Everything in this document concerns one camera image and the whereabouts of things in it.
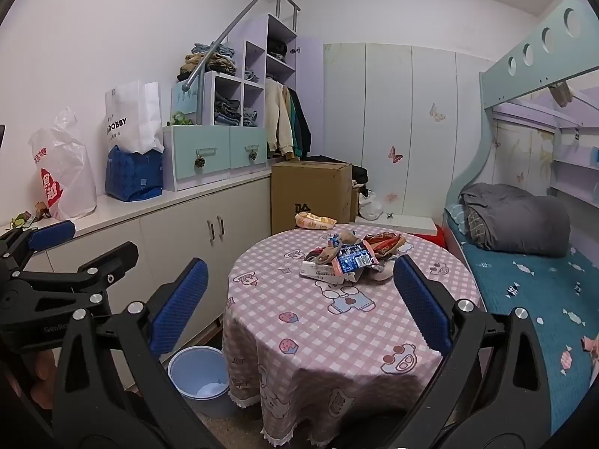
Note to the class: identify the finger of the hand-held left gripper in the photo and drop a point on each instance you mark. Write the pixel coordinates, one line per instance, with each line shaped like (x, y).
(51, 234)
(112, 262)

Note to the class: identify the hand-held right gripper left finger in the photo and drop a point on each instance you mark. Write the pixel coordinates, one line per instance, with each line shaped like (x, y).
(180, 306)

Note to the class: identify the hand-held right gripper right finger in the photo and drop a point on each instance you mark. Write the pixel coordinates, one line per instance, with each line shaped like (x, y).
(421, 304)

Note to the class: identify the blue plastic wastebasket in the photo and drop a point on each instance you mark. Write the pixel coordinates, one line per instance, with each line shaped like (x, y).
(187, 374)

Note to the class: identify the person's left hand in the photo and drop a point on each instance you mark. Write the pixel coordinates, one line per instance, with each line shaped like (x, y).
(42, 376)

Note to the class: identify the small green toy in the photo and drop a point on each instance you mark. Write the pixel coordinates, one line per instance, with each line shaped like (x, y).
(19, 220)

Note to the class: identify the pale crumpled wrapper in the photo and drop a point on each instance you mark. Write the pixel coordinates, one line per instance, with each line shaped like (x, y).
(386, 271)

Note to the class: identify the white red plastic bag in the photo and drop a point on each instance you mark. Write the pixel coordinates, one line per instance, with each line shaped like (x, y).
(65, 173)

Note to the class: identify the red box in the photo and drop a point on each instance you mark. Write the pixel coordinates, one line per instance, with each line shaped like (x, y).
(430, 237)

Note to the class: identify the red striped wrapper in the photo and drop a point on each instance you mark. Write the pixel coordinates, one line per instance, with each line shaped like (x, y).
(383, 244)

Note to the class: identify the white low cabinet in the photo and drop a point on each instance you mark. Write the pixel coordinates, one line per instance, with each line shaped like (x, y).
(178, 234)

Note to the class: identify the white board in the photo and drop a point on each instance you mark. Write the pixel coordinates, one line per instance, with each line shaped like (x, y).
(412, 223)

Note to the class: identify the blue patterned bag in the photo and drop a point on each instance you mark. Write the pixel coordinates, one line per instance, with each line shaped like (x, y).
(133, 173)

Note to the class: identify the teal candy-print bed sheet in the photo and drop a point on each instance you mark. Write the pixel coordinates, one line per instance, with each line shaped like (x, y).
(514, 290)

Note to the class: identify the pink checked tablecloth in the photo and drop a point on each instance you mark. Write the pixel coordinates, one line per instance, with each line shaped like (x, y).
(327, 336)

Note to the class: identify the small light blue wrapper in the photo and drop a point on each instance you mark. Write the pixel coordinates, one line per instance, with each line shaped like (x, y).
(334, 241)

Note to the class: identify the white flat carton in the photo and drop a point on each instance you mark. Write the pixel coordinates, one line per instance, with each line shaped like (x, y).
(318, 272)

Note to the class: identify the brown wrapper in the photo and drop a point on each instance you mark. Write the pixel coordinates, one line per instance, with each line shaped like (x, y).
(325, 255)

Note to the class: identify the grey quilt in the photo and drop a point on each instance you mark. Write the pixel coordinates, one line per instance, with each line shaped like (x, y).
(514, 220)

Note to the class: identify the pinecone ornament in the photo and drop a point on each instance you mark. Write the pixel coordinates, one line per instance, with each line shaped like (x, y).
(252, 155)
(200, 162)

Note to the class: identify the pink yellow snack packet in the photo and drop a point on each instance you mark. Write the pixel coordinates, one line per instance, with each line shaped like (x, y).
(313, 220)

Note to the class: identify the dark clothes heap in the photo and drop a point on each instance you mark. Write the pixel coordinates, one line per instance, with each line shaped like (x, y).
(358, 173)

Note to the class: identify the white paper shopping bag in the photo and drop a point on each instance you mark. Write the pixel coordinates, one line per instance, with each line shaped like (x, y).
(133, 112)

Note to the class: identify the brown cardboard box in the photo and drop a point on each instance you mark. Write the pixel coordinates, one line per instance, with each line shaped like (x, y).
(309, 196)

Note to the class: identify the green plant decoration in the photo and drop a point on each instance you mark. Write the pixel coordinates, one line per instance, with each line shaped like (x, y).
(182, 119)

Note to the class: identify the pink plush toy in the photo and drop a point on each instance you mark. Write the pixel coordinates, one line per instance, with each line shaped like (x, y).
(592, 348)

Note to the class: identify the white wardrobe with butterflies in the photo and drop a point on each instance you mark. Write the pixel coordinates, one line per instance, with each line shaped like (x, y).
(421, 126)

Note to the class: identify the folded jeans stack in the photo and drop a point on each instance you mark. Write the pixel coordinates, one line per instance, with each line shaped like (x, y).
(228, 110)

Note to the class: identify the beige hanging jacket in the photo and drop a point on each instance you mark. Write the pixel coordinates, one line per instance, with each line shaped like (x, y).
(278, 121)

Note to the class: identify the black hanging jacket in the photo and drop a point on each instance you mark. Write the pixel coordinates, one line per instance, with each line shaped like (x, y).
(303, 126)

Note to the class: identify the lilac stair-shaped storage shelf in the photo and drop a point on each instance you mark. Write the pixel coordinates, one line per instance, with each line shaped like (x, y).
(255, 93)

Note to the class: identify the pile of folded clothes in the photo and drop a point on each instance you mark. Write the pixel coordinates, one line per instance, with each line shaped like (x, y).
(210, 61)

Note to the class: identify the green hanging garment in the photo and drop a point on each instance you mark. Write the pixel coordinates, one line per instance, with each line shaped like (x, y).
(294, 112)

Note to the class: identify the grey metal handrail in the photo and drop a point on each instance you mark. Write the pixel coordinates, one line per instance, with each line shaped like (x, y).
(234, 23)

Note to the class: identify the black folded clothes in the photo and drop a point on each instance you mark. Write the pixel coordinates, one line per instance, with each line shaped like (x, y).
(277, 49)

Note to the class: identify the teal bunk bed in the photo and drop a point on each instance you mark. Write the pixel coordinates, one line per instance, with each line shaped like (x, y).
(529, 51)

